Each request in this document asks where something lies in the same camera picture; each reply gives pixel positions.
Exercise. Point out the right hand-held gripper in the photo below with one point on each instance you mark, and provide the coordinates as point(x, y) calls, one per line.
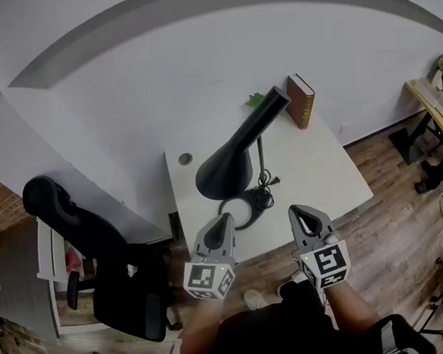
point(327, 263)

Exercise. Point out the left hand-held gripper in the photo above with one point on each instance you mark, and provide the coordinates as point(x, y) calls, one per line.
point(208, 276)

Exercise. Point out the black desk lamp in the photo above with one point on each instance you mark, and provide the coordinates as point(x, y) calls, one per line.
point(228, 160)

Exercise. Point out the person's left forearm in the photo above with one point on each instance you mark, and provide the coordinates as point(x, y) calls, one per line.
point(202, 326)

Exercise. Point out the person's right forearm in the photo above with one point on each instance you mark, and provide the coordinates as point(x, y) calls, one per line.
point(348, 307)

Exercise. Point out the person's left white shoe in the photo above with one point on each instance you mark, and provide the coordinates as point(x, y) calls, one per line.
point(254, 299)

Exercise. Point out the black office chair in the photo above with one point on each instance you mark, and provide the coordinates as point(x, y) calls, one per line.
point(110, 265)

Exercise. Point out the person's black clothing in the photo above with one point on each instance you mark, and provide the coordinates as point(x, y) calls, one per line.
point(280, 336)

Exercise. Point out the brown hardcover book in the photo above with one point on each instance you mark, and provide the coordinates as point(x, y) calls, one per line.
point(297, 101)

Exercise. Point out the small green potted plant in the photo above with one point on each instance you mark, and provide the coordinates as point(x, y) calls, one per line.
point(253, 100)

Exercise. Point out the red bag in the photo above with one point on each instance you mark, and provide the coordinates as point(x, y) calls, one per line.
point(73, 258)

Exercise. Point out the white shelf unit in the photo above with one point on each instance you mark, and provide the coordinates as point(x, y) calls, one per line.
point(44, 255)

